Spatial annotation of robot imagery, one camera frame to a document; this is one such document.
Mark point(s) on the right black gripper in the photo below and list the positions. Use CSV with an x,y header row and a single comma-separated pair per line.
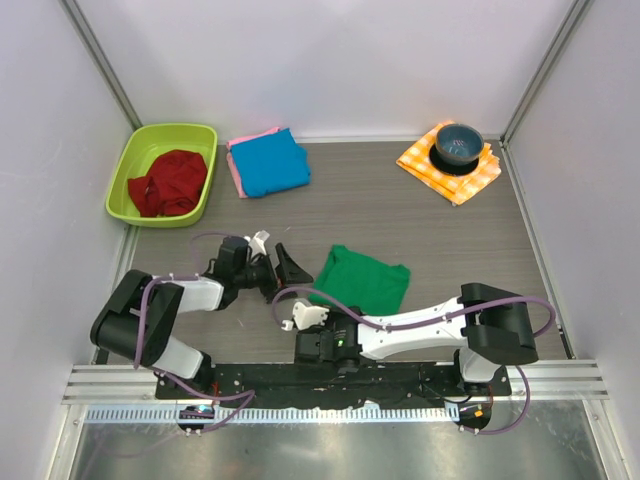
x,y
331,316

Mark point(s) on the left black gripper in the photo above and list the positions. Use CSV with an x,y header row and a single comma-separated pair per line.
x,y
291,274

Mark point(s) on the green t shirt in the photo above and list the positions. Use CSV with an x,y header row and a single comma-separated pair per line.
x,y
358,280

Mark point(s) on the pink t shirt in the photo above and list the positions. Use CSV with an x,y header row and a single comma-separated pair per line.
x,y
231,162

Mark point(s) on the blue t shirt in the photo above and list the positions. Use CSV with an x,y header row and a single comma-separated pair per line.
x,y
272,164

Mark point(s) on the orange checkered cloth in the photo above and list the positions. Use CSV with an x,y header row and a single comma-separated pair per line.
x,y
456,189

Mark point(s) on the dark blue ceramic bowl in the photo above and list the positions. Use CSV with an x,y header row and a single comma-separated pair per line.
x,y
456,131

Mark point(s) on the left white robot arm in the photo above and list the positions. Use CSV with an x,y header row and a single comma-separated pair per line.
x,y
138,319

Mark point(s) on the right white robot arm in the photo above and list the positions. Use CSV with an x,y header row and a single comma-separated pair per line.
x,y
487,328

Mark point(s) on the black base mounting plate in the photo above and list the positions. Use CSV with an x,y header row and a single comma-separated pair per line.
x,y
307,386

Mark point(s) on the red t shirt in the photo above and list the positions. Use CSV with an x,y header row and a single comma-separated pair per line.
x,y
171,187

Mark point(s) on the lime green plastic basin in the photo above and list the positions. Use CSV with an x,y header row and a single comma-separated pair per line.
x,y
143,147

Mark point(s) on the black saucer plate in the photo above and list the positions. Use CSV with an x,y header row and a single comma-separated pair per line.
x,y
455,167

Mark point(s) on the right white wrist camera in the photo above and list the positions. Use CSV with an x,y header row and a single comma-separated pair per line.
x,y
305,315

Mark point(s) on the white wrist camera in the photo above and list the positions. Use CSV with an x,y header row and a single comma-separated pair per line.
x,y
305,315
257,243

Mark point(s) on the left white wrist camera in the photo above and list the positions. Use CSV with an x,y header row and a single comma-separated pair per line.
x,y
257,243

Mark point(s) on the perforated metal rail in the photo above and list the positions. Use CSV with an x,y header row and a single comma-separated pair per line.
x,y
202,414

